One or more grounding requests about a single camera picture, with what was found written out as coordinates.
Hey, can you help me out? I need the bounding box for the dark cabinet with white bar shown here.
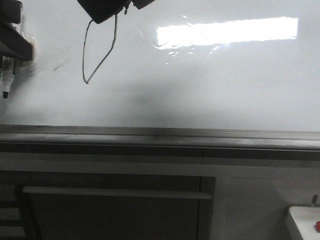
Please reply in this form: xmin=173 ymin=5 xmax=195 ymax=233
xmin=0 ymin=171 xmax=216 ymax=240

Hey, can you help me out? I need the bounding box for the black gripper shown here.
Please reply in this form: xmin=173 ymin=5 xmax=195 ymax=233
xmin=77 ymin=0 xmax=155 ymax=24

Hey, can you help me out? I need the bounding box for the white whiteboard marker pen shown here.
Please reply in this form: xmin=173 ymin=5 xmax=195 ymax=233
xmin=0 ymin=56 xmax=17 ymax=99

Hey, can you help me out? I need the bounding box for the grey aluminium whiteboard tray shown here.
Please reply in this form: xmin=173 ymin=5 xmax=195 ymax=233
xmin=0 ymin=124 xmax=320 ymax=161

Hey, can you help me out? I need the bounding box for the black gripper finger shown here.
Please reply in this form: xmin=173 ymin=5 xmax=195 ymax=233
xmin=0 ymin=0 xmax=34 ymax=61

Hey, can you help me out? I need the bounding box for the white box with red button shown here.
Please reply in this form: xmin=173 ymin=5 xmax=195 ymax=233
xmin=286 ymin=194 xmax=320 ymax=240

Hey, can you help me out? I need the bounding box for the large white whiteboard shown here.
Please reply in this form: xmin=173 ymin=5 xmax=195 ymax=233
xmin=0 ymin=0 xmax=320 ymax=132

